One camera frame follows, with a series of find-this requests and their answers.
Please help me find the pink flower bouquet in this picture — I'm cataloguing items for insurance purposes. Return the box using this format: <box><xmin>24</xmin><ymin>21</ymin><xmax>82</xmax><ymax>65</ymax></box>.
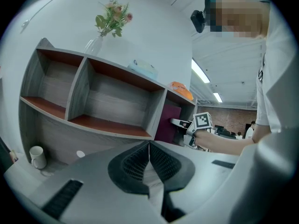
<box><xmin>94</xmin><ymin>0</ymin><xmax>134</xmax><ymax>38</ymax></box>

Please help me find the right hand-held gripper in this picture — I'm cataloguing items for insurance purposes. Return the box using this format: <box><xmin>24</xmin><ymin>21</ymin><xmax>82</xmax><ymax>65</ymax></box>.
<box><xmin>170</xmin><ymin>112</ymin><xmax>214</xmax><ymax>147</ymax></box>

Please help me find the white mug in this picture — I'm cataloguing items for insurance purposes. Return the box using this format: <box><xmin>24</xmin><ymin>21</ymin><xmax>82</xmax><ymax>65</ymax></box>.
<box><xmin>28</xmin><ymin>146</ymin><xmax>48</xmax><ymax>170</ymax></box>

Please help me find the person's right forearm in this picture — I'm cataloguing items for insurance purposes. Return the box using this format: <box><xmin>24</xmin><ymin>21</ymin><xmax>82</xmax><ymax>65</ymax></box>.
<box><xmin>195</xmin><ymin>124</ymin><xmax>259</xmax><ymax>155</ymax></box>

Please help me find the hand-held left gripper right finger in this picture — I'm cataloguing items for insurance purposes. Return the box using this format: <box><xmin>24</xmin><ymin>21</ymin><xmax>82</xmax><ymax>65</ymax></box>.
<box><xmin>149</xmin><ymin>140</ymin><xmax>241</xmax><ymax>224</ymax></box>

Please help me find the person's white shirt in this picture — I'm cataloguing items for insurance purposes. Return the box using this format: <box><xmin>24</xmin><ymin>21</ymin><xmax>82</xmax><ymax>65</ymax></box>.
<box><xmin>255</xmin><ymin>0</ymin><xmax>299</xmax><ymax>138</ymax></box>

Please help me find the person's head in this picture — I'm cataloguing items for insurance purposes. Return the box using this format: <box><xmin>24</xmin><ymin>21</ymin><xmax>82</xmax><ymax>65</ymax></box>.
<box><xmin>204</xmin><ymin>0</ymin><xmax>270</xmax><ymax>40</ymax></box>

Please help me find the white ribbed vase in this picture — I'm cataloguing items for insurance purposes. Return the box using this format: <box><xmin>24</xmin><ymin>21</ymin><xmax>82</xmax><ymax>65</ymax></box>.
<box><xmin>83</xmin><ymin>35</ymin><xmax>104</xmax><ymax>57</ymax></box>

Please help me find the black head camera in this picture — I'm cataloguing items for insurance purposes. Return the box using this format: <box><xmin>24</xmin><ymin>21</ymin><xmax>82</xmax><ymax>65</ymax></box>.
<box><xmin>190</xmin><ymin>9</ymin><xmax>206</xmax><ymax>34</ymax></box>

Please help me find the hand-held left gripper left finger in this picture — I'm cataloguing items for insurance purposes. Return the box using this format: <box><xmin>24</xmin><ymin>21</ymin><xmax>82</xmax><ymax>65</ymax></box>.
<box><xmin>21</xmin><ymin>140</ymin><xmax>168</xmax><ymax>224</ymax></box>

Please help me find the orange plastic bag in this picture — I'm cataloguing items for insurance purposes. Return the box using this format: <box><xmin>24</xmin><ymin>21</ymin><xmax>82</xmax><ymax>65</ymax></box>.
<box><xmin>168</xmin><ymin>81</ymin><xmax>194</xmax><ymax>101</ymax></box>

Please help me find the grey wooden desk with hutch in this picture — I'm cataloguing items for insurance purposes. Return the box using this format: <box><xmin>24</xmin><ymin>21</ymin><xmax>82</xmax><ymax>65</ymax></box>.
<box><xmin>18</xmin><ymin>37</ymin><xmax>197</xmax><ymax>166</ymax></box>

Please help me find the dark red book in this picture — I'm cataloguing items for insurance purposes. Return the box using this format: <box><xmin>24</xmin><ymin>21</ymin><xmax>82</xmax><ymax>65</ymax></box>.
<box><xmin>154</xmin><ymin>105</ymin><xmax>182</xmax><ymax>145</ymax></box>

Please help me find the light blue tissue pack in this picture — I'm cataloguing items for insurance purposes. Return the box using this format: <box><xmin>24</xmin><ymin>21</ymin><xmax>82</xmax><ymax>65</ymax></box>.
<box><xmin>127</xmin><ymin>58</ymin><xmax>159</xmax><ymax>81</ymax></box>

